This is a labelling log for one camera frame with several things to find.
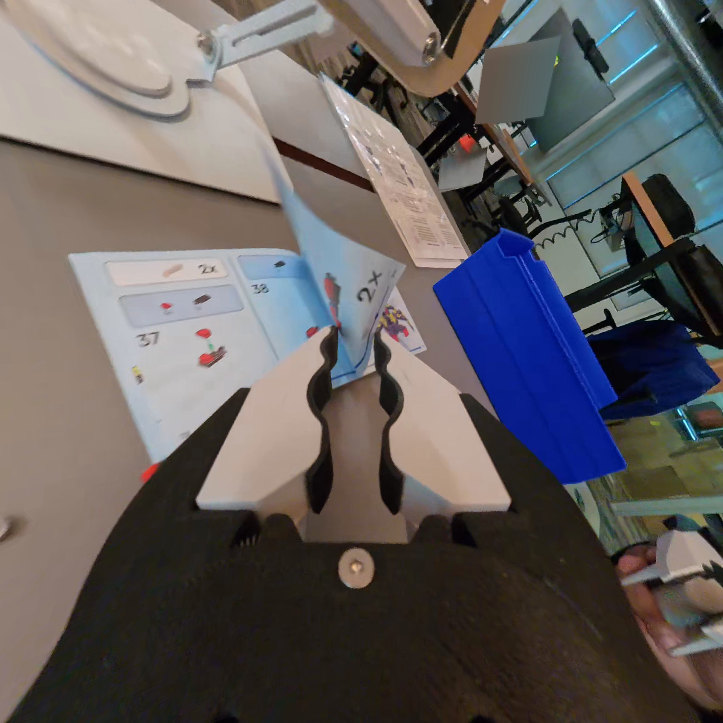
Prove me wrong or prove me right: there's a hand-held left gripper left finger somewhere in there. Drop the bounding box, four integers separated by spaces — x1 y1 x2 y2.
194 325 340 536

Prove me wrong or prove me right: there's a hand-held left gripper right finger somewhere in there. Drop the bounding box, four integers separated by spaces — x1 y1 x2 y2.
372 333 513 538

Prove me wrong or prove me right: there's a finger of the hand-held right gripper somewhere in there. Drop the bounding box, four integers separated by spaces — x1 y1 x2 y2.
668 626 723 658
620 527 723 586

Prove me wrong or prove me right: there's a light blue instruction booklet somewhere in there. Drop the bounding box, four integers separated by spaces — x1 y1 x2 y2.
68 144 428 465

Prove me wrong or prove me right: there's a person's right hand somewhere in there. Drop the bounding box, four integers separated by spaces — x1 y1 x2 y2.
616 549 723 712

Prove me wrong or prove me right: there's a blue plastic bin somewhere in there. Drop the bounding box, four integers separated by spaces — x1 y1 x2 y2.
432 229 628 485

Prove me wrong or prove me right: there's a blue jacket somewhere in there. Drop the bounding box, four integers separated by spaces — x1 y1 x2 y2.
587 322 722 422

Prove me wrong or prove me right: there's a laminated paper sheet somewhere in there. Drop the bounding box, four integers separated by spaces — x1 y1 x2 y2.
319 73 471 270

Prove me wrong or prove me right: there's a grey monitor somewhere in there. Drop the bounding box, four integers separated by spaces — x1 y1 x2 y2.
474 8 618 154

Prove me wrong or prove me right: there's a white desk stand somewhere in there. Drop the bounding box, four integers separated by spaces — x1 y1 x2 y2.
0 0 507 205

